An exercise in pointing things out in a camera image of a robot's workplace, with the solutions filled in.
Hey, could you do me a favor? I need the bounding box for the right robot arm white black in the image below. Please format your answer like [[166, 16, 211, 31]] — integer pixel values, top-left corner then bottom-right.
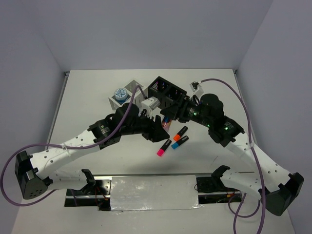
[[160, 94, 304, 216]]

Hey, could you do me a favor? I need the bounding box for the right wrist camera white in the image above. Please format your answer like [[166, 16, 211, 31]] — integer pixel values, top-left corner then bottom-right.
[[190, 81, 204, 98]]

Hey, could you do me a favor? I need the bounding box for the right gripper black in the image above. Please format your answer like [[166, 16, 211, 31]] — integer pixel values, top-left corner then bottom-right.
[[160, 93, 211, 127]]

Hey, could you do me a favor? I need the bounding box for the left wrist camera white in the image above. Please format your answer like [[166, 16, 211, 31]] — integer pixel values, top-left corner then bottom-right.
[[141, 97, 160, 117]]

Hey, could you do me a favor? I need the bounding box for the white two-slot organizer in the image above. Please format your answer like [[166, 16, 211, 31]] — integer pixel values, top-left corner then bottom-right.
[[108, 79, 148, 111]]

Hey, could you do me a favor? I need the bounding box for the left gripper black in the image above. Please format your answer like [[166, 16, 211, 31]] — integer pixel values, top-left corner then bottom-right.
[[120, 109, 170, 143]]

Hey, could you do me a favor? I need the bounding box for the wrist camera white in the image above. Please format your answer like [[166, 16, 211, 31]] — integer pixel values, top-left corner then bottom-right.
[[141, 97, 160, 117], [190, 81, 204, 98]]

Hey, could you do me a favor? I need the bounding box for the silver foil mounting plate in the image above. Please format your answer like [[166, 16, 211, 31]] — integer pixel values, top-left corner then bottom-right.
[[64, 174, 241, 212]]

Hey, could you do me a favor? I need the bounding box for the pink highlighter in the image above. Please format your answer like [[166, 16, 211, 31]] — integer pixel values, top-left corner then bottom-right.
[[157, 139, 172, 156]]

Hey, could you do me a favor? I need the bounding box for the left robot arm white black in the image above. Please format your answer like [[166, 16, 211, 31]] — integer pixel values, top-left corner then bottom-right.
[[15, 104, 170, 200]]

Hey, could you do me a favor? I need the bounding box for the orange highlighter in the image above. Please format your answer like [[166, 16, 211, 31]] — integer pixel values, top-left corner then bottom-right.
[[173, 126, 188, 141]]

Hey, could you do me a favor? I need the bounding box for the black two-slot organizer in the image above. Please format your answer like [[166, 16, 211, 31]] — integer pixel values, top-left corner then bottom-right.
[[148, 76, 187, 110]]

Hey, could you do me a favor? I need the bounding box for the blue highlighter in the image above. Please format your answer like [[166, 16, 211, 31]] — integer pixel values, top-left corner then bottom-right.
[[171, 136, 189, 150]]

